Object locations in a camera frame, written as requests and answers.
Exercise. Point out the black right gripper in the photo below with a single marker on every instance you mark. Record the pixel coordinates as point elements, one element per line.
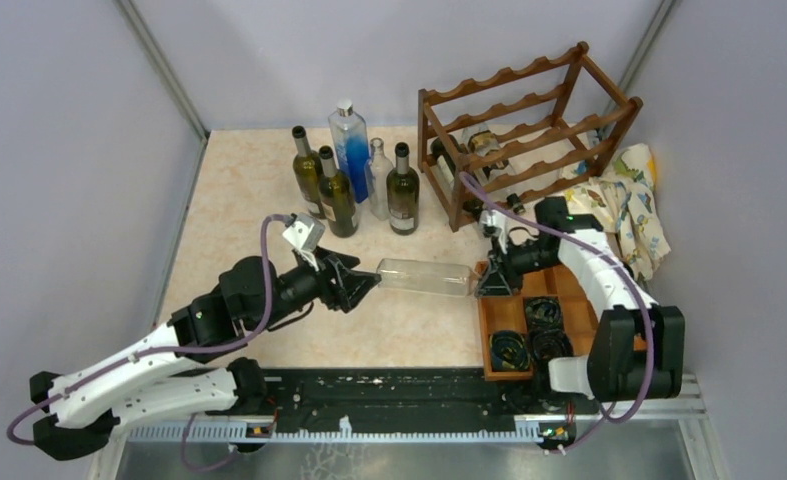
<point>493,283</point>

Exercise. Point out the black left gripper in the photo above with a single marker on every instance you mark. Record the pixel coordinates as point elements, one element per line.
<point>349,288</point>

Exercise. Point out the square clear glass bottle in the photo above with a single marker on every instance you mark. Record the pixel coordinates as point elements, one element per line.
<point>446,279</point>

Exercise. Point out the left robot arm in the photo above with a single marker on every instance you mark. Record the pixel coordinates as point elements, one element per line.
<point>167,373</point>

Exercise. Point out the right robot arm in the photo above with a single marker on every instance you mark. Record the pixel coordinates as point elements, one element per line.
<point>638,347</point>

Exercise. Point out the green wine bottle dark label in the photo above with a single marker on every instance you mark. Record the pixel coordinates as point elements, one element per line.
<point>337,196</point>

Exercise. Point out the green wine bottle grey capsule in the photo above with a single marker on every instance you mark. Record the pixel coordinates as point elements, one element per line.
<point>403,188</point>

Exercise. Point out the clear empty glass bottle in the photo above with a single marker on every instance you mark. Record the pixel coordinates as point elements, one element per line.
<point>376,171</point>

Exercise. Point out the green wine bottle far left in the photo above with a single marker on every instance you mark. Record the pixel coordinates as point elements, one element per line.
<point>307,169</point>

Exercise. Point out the clear blue vodka bottle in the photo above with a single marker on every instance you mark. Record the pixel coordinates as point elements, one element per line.
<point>350,142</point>

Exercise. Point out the wooden compartment tray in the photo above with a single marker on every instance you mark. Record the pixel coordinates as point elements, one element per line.
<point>507,313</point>

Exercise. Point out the rolled green patterned tie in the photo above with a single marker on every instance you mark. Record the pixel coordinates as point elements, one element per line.
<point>542,313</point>

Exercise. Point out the rolled dark patterned tie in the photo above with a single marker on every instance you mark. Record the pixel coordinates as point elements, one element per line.
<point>509,352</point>

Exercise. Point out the rolled dark striped tie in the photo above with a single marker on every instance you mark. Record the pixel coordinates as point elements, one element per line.
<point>547,345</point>

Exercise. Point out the dinosaur print cloth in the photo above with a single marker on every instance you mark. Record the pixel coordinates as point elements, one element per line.
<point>622,200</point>

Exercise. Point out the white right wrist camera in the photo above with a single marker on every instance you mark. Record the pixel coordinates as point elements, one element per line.
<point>493,223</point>

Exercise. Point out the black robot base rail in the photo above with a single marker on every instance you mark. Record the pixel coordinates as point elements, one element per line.
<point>441,400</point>

